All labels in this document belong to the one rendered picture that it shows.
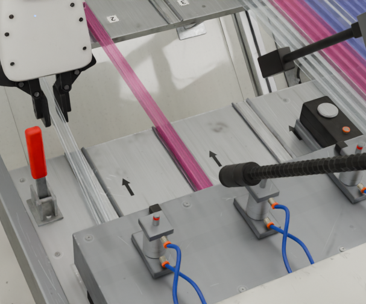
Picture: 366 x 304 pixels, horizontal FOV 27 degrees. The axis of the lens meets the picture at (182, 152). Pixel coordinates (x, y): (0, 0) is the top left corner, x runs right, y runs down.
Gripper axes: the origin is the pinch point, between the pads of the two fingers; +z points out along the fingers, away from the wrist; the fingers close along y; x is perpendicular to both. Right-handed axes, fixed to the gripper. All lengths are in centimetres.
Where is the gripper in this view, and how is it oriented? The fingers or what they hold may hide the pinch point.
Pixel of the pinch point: (52, 105)
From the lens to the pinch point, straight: 91.6
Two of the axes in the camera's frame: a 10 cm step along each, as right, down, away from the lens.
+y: 9.2, -2.5, 3.1
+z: 0.4, 8.3, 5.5
